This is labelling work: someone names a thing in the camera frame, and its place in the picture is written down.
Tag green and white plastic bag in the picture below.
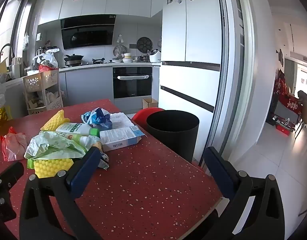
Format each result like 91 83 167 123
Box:
24 131 88 169

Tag red stool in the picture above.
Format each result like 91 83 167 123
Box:
132 107 165 126

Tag red basket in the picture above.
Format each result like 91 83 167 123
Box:
39 64 58 72

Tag yellow sponge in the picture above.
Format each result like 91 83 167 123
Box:
34 157 74 179

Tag white bottle green cap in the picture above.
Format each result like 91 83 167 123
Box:
55 122 101 137

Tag black built-in oven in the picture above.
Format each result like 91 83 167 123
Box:
113 66 153 100

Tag pale plastic bottle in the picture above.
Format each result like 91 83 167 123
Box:
62 134 101 147

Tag black trash bin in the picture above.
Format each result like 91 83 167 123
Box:
146 110 200 163

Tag white carton box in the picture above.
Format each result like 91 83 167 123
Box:
99 126 146 152

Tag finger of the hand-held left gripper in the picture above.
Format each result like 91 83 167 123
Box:
0 161 24 222

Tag blue plastic bag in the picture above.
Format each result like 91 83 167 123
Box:
81 107 113 130

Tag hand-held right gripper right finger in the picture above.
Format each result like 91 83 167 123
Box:
201 146 285 240

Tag red and pink plastic bag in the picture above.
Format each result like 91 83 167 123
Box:
0 127 28 162

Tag beige plastic storage cart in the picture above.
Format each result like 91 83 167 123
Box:
22 69 64 115

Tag red box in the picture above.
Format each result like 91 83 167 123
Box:
276 124 292 137

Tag white paper towel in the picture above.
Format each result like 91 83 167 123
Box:
110 112 134 130

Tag round black wall rack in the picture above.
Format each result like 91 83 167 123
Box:
137 36 153 50

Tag yellow foam net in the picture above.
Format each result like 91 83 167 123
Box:
40 110 70 131

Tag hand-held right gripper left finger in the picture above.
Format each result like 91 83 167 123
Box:
19 146 104 240

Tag round fan-shaped strainer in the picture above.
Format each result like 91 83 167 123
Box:
113 44 126 58

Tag black wok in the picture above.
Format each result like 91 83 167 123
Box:
64 54 84 67

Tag white rice cooker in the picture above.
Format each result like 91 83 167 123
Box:
149 50 161 63

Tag dining chair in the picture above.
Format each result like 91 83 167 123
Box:
295 115 307 143

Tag red printed banner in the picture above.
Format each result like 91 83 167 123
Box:
273 70 302 120

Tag black range hood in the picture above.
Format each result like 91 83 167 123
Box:
60 14 116 50

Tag small crumpled wrapper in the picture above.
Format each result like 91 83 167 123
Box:
94 141 110 170

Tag sliding door frame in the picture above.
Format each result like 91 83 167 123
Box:
213 0 256 165

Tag brown figure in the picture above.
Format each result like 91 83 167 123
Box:
297 90 307 120

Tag white refrigerator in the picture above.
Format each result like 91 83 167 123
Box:
158 0 225 113

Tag white upper cabinets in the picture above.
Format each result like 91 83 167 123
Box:
38 0 164 25

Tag dark kitchen faucet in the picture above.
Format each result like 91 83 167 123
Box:
0 44 16 67

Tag small cardboard box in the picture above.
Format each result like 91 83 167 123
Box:
143 98 158 110

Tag hanging clear plastic bag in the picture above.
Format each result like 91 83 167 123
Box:
22 31 30 50

